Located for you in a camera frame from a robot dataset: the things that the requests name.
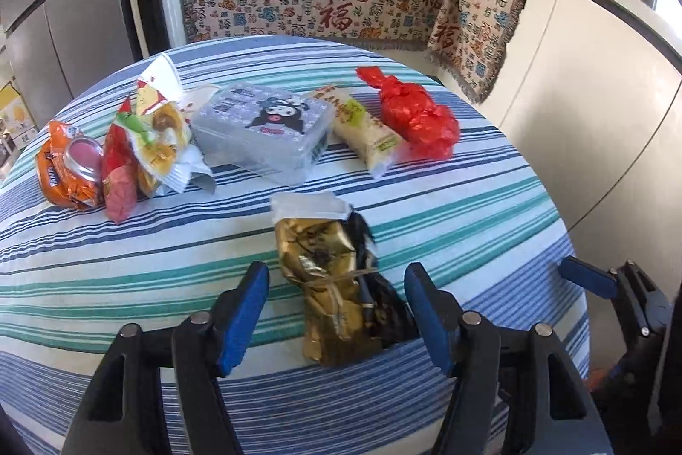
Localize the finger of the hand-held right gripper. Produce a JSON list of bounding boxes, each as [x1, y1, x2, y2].
[[559, 257, 673, 339]]

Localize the cream snack packet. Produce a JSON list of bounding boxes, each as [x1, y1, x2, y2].
[[312, 84, 400, 179]]

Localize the small printed blanket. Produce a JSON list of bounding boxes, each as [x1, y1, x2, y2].
[[423, 0, 534, 104]]

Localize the cream base cabinets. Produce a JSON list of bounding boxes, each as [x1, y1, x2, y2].
[[453, 0, 682, 381]]

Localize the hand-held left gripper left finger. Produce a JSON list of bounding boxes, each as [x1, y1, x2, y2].
[[61, 262, 270, 455]]

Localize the gold foil wrapper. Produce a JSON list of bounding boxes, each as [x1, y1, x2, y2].
[[271, 193, 422, 368]]

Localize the grey refrigerator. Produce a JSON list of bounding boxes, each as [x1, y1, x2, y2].
[[0, 0, 144, 125]]

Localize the green yellow bread packet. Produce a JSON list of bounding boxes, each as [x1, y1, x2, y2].
[[114, 103, 215, 197]]

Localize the yellow cardboard box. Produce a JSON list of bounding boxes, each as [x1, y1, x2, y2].
[[0, 81, 39, 152]]

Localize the red plastic bag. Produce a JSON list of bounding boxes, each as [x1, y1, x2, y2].
[[356, 66, 460, 161]]

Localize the round striped table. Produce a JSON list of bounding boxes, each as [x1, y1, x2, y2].
[[0, 34, 591, 455]]

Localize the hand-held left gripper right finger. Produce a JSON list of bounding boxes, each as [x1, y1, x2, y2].
[[404, 262, 600, 455]]

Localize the red snack packet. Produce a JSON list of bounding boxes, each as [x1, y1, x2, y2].
[[101, 98, 140, 224]]

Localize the crushed orange can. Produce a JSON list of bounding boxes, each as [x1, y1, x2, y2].
[[35, 119, 104, 211]]

